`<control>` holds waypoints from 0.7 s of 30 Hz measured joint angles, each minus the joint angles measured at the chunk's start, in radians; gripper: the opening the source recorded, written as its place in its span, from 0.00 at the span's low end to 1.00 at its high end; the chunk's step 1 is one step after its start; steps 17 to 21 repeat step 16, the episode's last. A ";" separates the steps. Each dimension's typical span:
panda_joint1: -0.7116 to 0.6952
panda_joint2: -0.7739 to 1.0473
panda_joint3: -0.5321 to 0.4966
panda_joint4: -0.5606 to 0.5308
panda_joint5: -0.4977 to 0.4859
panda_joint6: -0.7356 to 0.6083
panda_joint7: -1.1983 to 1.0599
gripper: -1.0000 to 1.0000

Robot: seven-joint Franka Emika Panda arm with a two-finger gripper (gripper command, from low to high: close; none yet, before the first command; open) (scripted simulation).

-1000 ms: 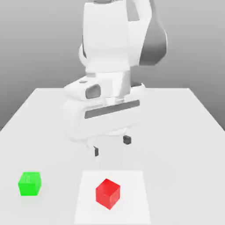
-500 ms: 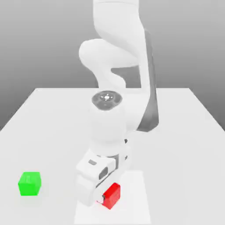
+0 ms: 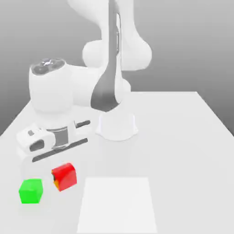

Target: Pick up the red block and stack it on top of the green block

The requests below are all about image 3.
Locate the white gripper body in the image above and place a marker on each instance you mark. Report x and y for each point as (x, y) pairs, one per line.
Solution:
(60, 150)

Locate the small red cube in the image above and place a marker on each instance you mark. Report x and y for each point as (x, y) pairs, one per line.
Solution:
(65, 178)

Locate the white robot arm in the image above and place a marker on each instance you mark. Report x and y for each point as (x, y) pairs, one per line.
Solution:
(53, 87)

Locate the small green cube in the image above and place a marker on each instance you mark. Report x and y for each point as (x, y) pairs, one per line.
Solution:
(30, 192)

